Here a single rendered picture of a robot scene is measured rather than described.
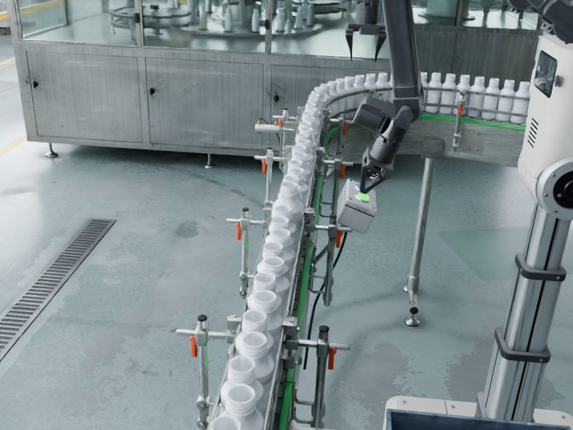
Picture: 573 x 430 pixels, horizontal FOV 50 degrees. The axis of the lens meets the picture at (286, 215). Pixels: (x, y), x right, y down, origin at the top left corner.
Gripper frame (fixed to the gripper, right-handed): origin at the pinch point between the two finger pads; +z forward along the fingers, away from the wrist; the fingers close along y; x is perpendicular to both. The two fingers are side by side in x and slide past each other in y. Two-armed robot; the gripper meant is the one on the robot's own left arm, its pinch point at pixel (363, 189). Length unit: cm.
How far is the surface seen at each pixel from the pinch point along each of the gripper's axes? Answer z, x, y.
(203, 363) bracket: 20, -22, 57
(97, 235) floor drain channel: 158, -98, -176
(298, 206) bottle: 3.2, -14.6, 17.5
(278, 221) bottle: 4.0, -17.9, 26.3
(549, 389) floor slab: 76, 122, -72
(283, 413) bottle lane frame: 17, -7, 65
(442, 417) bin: 12, 20, 57
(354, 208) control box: 3.8, -0.8, 4.1
